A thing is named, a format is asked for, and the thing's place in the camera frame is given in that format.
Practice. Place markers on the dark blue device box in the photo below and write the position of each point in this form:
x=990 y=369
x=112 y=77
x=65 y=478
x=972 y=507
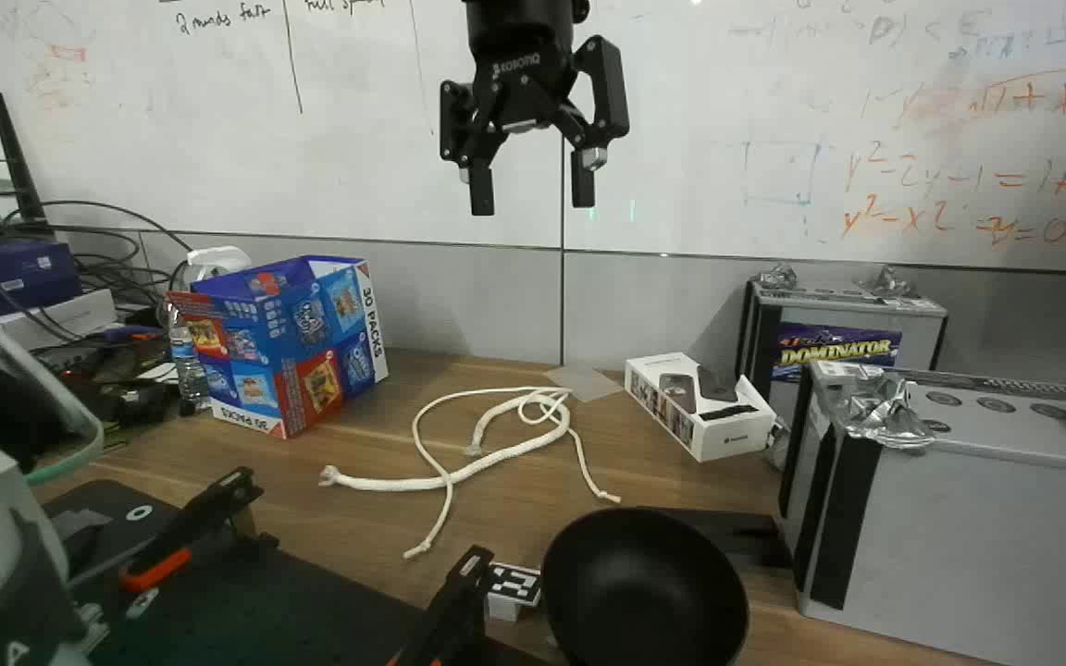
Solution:
x=10 y=275

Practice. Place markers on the black power adapter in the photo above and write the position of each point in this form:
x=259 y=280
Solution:
x=127 y=399

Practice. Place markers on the large silver toaster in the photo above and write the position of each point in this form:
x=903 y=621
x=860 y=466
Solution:
x=962 y=542

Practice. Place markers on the black frying pan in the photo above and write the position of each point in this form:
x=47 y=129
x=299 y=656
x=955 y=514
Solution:
x=644 y=593

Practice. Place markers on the small open white box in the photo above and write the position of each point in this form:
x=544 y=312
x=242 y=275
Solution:
x=729 y=429

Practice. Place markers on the black clamp orange trigger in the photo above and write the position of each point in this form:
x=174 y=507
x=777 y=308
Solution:
x=205 y=505

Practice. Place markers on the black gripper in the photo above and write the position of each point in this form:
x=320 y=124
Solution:
x=526 y=60

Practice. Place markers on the black perforated mat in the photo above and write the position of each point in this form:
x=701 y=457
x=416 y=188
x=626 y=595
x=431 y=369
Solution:
x=259 y=614

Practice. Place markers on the blue printed cardboard box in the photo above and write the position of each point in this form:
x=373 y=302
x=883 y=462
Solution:
x=274 y=346

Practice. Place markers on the black white fiducial tag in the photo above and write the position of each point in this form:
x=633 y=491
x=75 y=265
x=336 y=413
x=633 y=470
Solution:
x=516 y=589

